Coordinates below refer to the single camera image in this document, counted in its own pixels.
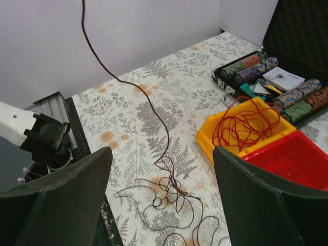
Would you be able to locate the playing card deck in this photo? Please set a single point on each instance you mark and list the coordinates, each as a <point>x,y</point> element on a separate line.
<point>282,79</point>

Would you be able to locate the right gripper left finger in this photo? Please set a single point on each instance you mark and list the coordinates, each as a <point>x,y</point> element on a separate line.
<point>61,208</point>

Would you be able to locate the floral table mat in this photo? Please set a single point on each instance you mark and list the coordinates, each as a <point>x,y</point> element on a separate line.
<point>162,189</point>

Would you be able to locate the black poker chip case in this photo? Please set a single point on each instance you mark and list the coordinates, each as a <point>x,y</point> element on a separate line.
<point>297,37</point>

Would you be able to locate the red plastic bin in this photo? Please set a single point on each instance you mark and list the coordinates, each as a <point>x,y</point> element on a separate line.
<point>295,158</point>

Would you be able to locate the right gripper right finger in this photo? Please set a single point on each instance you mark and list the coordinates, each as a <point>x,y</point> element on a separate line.
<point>261,208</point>

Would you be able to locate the yellow plastic bin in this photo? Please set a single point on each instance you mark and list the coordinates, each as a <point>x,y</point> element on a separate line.
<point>243,128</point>

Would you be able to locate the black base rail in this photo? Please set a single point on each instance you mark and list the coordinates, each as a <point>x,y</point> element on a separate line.
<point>107,232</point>

